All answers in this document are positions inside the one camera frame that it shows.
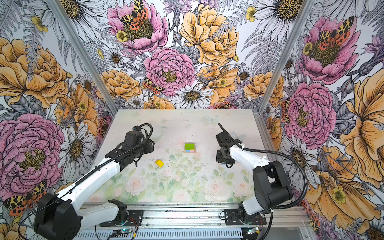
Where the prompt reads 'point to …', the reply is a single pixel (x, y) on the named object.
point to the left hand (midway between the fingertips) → (150, 148)
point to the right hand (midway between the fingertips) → (223, 164)
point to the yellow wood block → (159, 163)
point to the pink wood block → (192, 151)
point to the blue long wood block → (187, 150)
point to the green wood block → (190, 146)
